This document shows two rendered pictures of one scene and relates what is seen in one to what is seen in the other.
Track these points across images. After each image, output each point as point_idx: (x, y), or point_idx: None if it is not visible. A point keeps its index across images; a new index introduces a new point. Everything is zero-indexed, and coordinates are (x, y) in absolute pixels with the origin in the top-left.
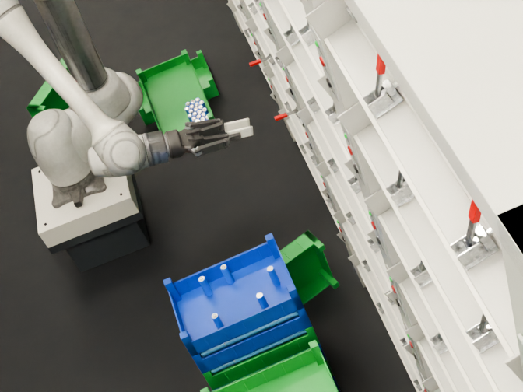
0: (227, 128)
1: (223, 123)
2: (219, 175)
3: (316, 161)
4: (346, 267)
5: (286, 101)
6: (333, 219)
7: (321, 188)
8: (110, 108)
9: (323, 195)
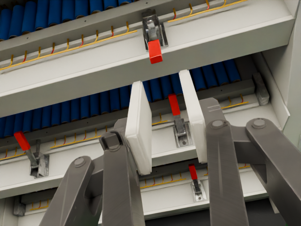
0: (145, 148)
1: (122, 138)
2: None
3: (299, 33)
4: (278, 222)
5: (30, 168)
6: (189, 225)
7: (162, 208)
8: None
9: (177, 207)
